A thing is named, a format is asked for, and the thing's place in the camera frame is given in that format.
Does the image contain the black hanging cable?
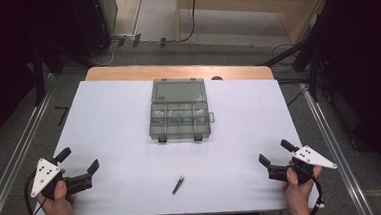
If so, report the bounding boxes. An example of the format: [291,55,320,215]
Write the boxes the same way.
[174,0,201,44]

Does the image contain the white power strip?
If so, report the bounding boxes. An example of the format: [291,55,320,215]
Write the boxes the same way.
[111,31,142,44]

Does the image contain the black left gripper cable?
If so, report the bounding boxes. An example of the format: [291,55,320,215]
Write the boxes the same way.
[22,171,50,215]

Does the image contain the person's right hand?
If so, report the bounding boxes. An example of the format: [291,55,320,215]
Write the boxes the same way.
[279,159,326,215]

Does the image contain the white floor cable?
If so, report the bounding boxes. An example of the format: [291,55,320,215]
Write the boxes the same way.
[87,41,121,69]

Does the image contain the white table cover sheet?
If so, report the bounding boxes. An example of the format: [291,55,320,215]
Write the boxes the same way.
[26,66,321,215]

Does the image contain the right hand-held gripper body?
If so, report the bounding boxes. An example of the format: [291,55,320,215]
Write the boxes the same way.
[265,143,339,188]

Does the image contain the light wooden furniture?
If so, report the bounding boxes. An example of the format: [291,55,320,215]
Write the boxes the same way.
[175,0,339,53]

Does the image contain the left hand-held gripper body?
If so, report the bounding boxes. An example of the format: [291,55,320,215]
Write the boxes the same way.
[27,155,95,202]

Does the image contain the thin black floor cable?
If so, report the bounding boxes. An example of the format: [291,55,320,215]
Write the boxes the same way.
[270,42,298,62]

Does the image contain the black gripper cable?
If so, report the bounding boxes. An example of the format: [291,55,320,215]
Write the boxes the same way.
[294,162,326,215]
[22,171,50,215]

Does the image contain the wooden table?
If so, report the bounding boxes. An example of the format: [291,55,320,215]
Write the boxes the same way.
[84,55,275,92]

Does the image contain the aluminium floor rail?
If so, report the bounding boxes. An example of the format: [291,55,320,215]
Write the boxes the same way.
[298,78,377,215]
[0,90,61,215]

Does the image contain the black metal stand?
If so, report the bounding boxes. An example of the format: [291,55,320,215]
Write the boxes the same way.
[253,10,333,106]
[23,36,96,107]

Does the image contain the small dark screw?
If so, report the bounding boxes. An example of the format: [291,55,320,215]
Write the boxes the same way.
[170,174,187,197]

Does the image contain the clear grey compartment box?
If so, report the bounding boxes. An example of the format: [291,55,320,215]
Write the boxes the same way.
[145,74,218,145]

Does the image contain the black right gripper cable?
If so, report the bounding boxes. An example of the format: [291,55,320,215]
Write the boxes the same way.
[294,162,326,215]

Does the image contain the person's left hand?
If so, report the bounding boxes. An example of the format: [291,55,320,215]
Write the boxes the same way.
[34,168,79,215]

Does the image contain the dark cabinet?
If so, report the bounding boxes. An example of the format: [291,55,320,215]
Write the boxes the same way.
[67,0,121,60]

